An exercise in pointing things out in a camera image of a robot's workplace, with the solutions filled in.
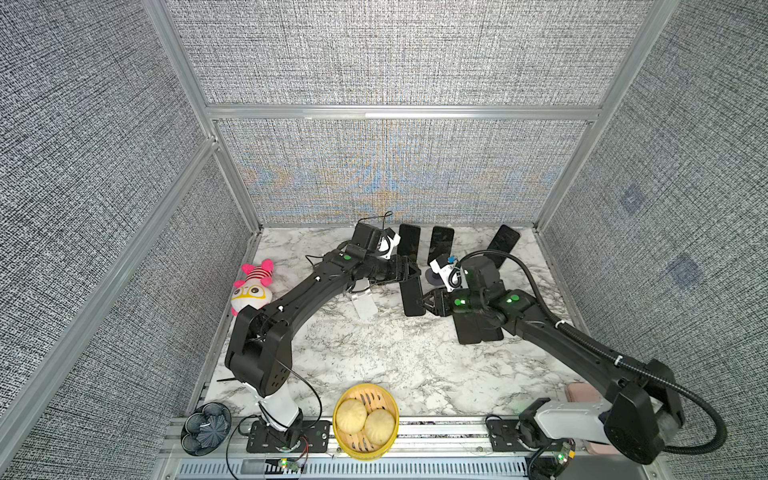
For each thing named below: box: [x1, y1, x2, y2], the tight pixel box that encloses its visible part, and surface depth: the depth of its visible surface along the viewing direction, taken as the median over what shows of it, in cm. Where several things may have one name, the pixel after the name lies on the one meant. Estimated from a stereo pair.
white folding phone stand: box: [351, 277, 378, 321], surface depth 97 cm
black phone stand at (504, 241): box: [484, 224, 520, 269], surface depth 95 cm
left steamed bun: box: [336, 398, 367, 434], surface depth 73 cm
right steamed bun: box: [364, 409, 395, 446], surface depth 71 cm
